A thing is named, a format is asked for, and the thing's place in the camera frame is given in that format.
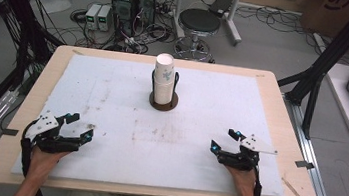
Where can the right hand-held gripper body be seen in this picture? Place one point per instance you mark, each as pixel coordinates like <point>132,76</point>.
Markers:
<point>242,160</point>

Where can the black computer tower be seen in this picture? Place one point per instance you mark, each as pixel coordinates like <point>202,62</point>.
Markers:
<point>146,4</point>
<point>122,11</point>

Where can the stack of paper cups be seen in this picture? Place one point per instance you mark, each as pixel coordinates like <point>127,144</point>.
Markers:
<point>164,76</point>

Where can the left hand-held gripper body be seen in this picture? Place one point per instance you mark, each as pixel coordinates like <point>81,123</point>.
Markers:
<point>43,124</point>

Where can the person's left hand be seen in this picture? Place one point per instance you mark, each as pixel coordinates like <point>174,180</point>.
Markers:
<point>41,164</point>

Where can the grey bench power supply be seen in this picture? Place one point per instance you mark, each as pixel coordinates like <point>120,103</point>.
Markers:
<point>92,17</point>
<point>105,19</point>

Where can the thin wooden stick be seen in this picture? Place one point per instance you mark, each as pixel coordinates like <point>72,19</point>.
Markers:
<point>292,189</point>

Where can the black round stool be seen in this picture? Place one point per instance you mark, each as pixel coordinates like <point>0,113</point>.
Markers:
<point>198,20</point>

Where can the black tape piece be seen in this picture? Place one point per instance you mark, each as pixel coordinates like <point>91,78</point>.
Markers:
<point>304,164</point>
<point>9,131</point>

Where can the person's right hand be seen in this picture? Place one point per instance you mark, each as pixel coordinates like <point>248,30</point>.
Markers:
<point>246,184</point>

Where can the white power strip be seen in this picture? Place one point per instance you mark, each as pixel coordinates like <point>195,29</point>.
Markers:
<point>318,41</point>

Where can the white foam mat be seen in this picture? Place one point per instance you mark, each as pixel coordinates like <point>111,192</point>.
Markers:
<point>121,158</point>

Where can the white metal stand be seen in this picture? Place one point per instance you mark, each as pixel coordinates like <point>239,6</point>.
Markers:
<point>233,31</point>

